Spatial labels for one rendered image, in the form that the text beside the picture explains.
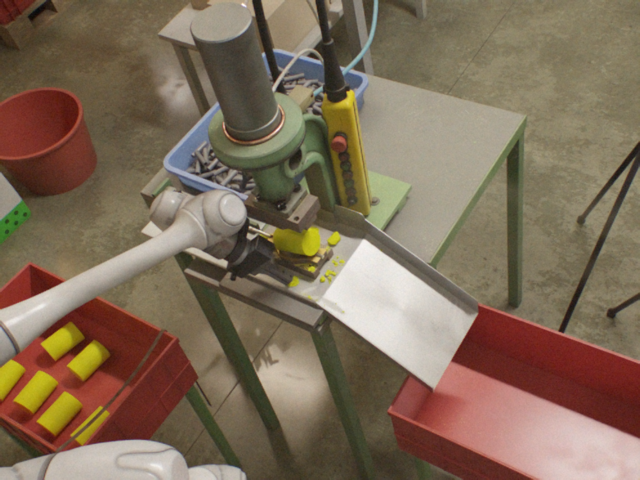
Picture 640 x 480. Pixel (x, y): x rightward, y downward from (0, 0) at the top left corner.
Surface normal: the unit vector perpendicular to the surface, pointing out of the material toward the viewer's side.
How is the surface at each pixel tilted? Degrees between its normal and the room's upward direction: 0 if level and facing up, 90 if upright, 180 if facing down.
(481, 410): 0
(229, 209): 57
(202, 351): 0
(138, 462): 18
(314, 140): 90
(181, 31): 0
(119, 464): 11
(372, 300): 30
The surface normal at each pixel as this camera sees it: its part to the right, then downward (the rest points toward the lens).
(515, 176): -0.52, 0.72
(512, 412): -0.17, -0.62
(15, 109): 0.59, 0.44
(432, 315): 0.27, -0.38
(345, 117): -0.17, 0.72
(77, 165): 0.82, 0.46
